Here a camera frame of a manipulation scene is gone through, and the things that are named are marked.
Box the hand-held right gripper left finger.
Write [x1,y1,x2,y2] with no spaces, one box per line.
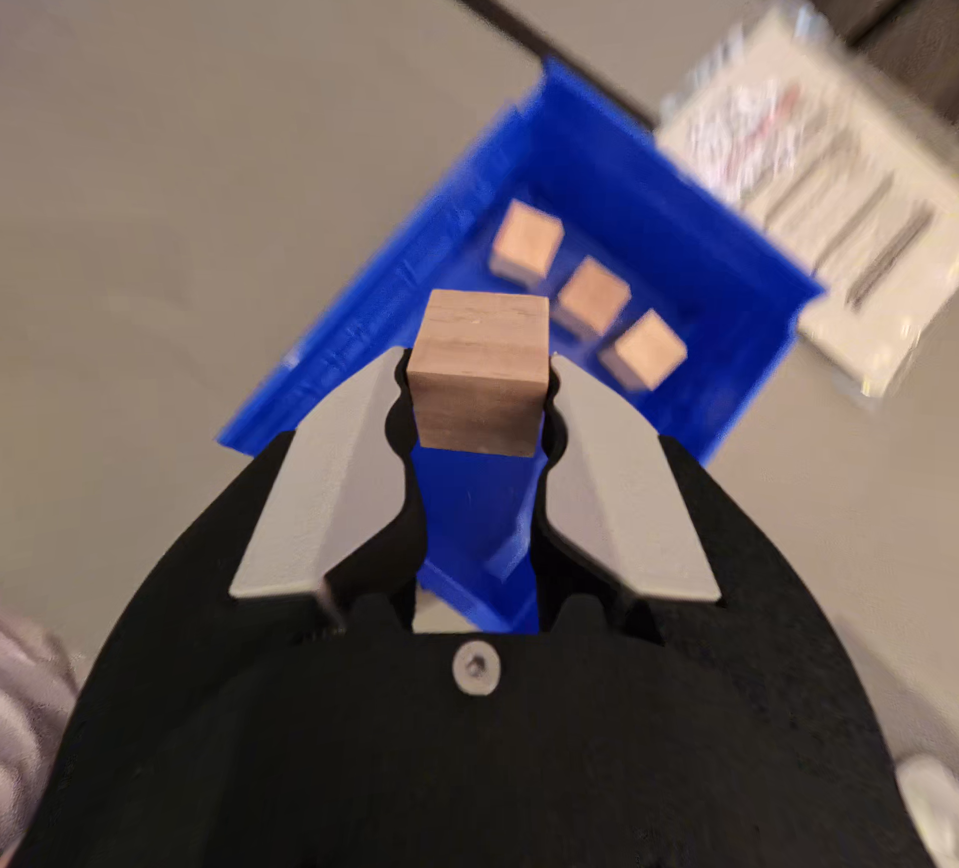
[228,347,428,633]

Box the blue plastic bin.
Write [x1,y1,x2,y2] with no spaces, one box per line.
[217,56,825,633]

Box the wooden cube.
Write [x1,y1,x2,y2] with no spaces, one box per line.
[553,256,632,341]
[490,201,564,288]
[599,310,688,391]
[407,290,553,457]

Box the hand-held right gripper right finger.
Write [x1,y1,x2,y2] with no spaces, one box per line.
[528,353,722,629]

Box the printed sheet in plastic sleeve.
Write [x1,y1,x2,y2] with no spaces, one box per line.
[655,0,959,397]

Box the grey cloth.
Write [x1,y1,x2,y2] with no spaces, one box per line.
[0,613,79,847]

